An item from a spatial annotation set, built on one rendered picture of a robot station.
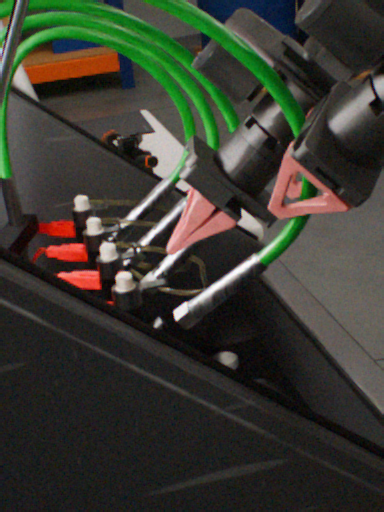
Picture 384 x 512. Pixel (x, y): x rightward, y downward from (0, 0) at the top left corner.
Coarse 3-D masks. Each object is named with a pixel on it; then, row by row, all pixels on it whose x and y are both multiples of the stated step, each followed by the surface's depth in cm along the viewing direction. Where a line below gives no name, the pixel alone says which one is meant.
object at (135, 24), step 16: (32, 0) 90; (48, 0) 91; (64, 0) 91; (80, 0) 92; (0, 16) 90; (96, 16) 93; (112, 16) 93; (128, 16) 94; (144, 32) 94; (160, 32) 95; (176, 48) 96; (224, 96) 99; (224, 112) 100; (176, 256) 104; (160, 272) 104
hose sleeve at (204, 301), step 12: (240, 264) 84; (252, 264) 83; (228, 276) 85; (240, 276) 84; (252, 276) 84; (216, 288) 85; (228, 288) 85; (240, 288) 85; (192, 300) 86; (204, 300) 86; (216, 300) 85; (192, 312) 86; (204, 312) 86
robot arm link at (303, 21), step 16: (320, 0) 66; (336, 0) 66; (352, 0) 66; (368, 0) 66; (304, 16) 67; (320, 16) 66; (336, 16) 66; (352, 16) 66; (368, 16) 66; (320, 32) 67; (336, 32) 67; (352, 32) 67; (368, 32) 66; (336, 48) 68; (352, 48) 67; (368, 48) 67; (352, 64) 69; (368, 64) 68
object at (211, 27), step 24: (144, 0) 75; (168, 0) 75; (192, 24) 76; (216, 24) 76; (240, 48) 76; (264, 72) 76; (288, 96) 77; (288, 120) 78; (312, 192) 80; (288, 240) 82; (264, 264) 83
